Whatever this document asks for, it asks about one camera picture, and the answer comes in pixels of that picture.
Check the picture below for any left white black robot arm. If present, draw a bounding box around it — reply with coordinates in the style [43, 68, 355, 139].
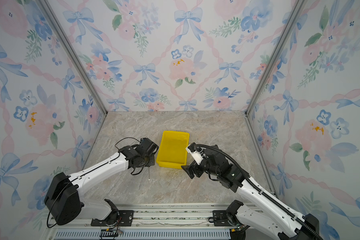
[44, 138, 159, 228]

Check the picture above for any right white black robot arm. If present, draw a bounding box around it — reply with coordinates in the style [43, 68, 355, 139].
[182, 143, 321, 240]

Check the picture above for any yellow plastic bin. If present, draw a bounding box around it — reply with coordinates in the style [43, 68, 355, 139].
[156, 131, 190, 170]

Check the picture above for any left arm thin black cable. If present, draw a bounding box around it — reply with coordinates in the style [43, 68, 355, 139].
[114, 137, 142, 151]

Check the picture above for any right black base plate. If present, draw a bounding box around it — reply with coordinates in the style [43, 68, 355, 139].
[208, 210, 251, 228]

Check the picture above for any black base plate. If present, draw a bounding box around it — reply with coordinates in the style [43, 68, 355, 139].
[208, 210, 251, 228]
[91, 210, 135, 227]

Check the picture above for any aluminium rail frame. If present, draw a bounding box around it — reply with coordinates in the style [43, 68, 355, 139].
[40, 203, 304, 240]

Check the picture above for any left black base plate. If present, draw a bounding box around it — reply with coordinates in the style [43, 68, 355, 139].
[91, 210, 135, 227]

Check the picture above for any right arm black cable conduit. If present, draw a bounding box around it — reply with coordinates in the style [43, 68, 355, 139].
[194, 143, 319, 240]

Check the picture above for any right aluminium corner post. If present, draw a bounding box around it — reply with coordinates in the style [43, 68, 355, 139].
[245, 0, 306, 116]

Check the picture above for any aluminium corner post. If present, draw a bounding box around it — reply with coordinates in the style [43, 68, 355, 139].
[245, 0, 306, 116]
[35, 0, 108, 115]

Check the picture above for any left aluminium corner post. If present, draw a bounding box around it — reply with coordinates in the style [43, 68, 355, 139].
[35, 0, 108, 115]

